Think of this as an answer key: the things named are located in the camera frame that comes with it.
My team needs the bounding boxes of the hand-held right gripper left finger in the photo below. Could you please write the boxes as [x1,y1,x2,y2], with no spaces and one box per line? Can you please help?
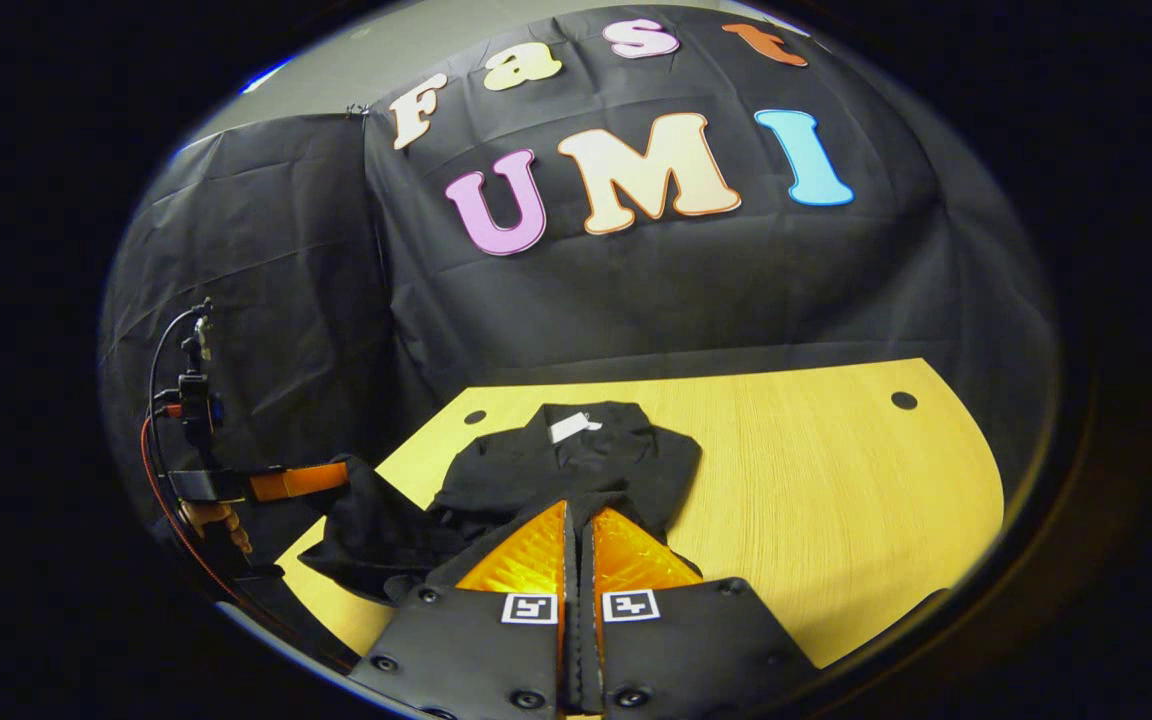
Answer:
[348,500,578,720]

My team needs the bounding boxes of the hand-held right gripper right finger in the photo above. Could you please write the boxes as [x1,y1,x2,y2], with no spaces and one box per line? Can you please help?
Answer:
[581,505,822,720]

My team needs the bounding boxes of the black garment with white label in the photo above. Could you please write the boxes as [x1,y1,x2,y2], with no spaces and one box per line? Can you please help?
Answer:
[298,400,705,606]

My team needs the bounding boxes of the black backdrop cloth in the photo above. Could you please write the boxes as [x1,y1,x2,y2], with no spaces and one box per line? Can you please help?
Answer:
[101,5,1062,521]

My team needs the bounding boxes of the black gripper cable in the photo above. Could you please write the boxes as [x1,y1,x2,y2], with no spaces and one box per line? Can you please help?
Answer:
[147,303,209,403]

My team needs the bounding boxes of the red gripper cable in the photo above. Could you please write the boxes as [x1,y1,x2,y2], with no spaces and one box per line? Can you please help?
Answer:
[140,412,237,593]

